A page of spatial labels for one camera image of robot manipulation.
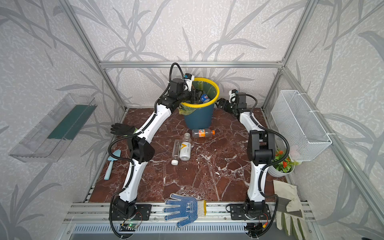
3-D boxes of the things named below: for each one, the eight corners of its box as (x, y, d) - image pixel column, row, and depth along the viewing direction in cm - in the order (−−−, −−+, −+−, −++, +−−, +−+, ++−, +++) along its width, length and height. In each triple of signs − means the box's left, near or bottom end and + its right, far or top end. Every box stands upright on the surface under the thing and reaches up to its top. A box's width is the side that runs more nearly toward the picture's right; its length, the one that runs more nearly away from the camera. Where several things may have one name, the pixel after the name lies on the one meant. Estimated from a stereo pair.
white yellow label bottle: (180, 161, 93) (179, 156, 88) (183, 136, 106) (182, 130, 101) (190, 161, 93) (189, 156, 88) (191, 136, 106) (191, 130, 101)
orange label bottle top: (192, 138, 104) (192, 133, 100) (192, 133, 108) (192, 127, 103) (214, 138, 104) (215, 133, 100) (214, 132, 108) (215, 127, 103)
